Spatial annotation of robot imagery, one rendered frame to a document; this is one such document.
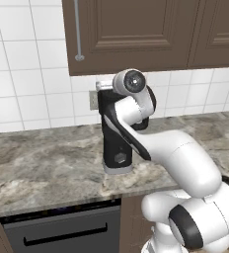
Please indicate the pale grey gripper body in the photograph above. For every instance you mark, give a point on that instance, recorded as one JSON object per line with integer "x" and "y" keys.
{"x": 141, "y": 124}

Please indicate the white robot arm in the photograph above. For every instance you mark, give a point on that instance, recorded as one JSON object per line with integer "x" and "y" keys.
{"x": 185, "y": 158}

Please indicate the black blender with grey base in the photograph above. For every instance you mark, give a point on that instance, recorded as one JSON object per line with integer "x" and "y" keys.
{"x": 114, "y": 154}

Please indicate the dark grey dishwasher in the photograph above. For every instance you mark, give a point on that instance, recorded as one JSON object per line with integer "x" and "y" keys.
{"x": 63, "y": 224}

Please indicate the grey wall socket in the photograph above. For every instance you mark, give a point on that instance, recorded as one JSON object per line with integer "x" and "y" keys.
{"x": 93, "y": 100}

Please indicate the wide brown wall cupboard door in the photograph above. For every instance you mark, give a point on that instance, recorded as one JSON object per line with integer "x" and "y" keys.
{"x": 133, "y": 29}

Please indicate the narrow brown wall cupboard door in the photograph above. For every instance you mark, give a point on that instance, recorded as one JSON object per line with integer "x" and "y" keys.
{"x": 220, "y": 33}

